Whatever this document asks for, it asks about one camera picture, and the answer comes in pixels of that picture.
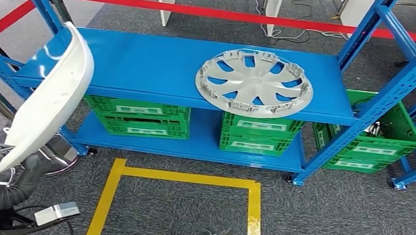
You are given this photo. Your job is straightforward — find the white desk with chrome legs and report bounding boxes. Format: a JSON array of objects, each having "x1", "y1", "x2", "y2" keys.
[{"x1": 323, "y1": 0, "x2": 416, "y2": 34}]

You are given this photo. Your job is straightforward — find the chrome belt stanchion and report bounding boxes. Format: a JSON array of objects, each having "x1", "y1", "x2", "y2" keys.
[{"x1": 0, "y1": 70, "x2": 87, "y2": 180}]

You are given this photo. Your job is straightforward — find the black cable bundle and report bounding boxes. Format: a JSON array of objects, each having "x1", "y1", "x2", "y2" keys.
[{"x1": 349, "y1": 95, "x2": 399, "y2": 140}]

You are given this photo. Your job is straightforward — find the yellow floor tape square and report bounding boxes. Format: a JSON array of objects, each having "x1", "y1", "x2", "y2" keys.
[{"x1": 84, "y1": 155, "x2": 269, "y2": 235}]

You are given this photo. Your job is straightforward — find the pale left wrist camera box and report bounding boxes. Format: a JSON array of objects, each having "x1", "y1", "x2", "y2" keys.
[{"x1": 33, "y1": 198, "x2": 82, "y2": 230}]

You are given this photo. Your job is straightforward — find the white curved plastic part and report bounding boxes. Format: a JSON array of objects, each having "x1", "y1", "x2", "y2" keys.
[{"x1": 0, "y1": 16, "x2": 99, "y2": 181}]

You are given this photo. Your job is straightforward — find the open green plastic crate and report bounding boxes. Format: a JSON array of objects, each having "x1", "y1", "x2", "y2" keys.
[{"x1": 310, "y1": 86, "x2": 416, "y2": 166}]

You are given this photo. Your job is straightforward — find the grey wheel hubcap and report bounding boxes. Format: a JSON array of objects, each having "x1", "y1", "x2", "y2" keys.
[{"x1": 192, "y1": 44, "x2": 318, "y2": 123}]

